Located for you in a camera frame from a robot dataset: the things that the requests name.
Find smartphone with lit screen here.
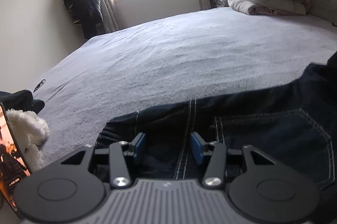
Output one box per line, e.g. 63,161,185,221
1,104,31,217

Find dark jacket hanging on wall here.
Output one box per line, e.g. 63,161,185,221
63,0,103,40

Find dark garment at bed edge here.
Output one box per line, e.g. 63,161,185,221
0,90,45,114

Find dark blue jeans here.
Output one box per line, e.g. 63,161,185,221
96,56,336,189

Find white plush garment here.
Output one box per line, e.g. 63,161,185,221
6,109,50,172

